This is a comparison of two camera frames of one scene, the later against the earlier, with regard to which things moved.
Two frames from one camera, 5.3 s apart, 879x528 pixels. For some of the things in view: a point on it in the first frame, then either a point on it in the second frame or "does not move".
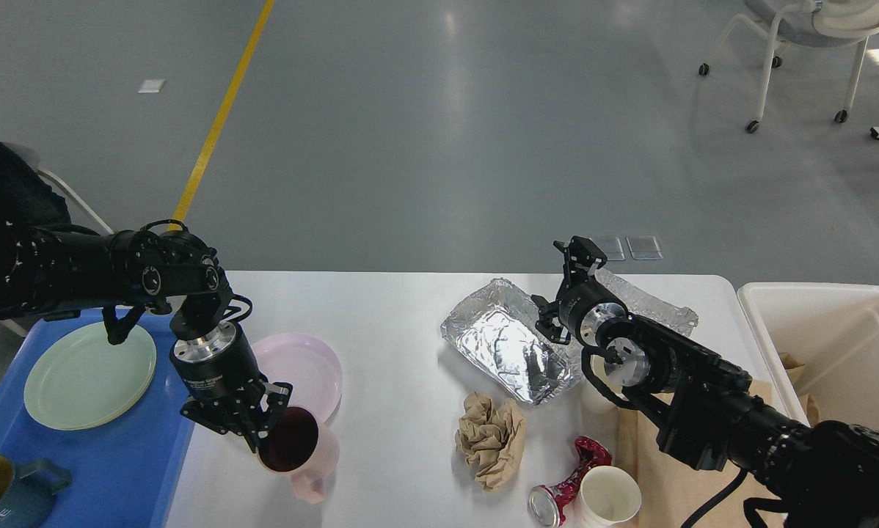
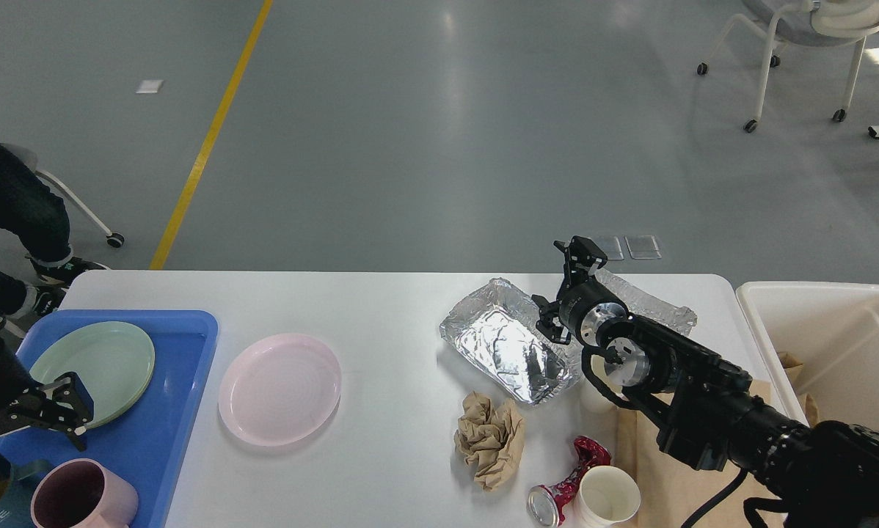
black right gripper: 582,304 does not move
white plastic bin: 853,342 does not move
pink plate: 308,366 does not move
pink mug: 295,445 -> 81,493
